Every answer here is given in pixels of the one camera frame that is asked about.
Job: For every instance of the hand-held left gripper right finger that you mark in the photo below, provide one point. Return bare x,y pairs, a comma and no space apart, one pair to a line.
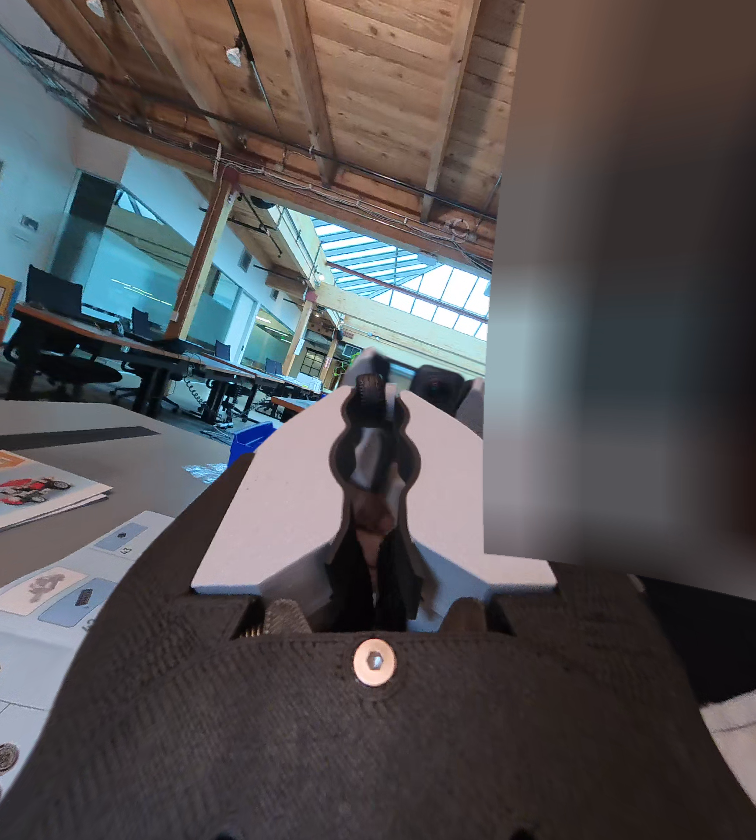
443,485

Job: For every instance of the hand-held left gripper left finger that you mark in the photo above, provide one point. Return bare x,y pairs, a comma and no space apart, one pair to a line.
266,518

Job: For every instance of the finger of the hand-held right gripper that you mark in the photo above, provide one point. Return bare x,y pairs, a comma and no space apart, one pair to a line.
370,362
368,459

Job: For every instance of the black lego tyre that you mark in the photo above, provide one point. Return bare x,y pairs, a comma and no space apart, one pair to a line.
369,394

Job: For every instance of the blue plastic object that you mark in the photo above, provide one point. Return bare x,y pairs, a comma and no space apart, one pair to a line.
253,445

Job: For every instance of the person's right hand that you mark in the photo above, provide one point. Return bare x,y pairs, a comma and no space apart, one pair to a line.
375,518

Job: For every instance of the flat clear plastic bag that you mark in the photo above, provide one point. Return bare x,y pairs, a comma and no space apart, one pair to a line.
206,471

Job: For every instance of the long office desk row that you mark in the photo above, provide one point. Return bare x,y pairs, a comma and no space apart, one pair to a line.
155,354

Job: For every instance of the closed instruction booklets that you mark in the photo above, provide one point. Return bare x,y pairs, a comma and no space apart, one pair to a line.
17,489

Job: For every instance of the open instruction booklet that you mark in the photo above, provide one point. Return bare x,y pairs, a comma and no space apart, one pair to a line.
30,630

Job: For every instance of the ceiling spot lamp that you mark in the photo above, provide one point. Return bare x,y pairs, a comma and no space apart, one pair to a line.
233,56
96,6

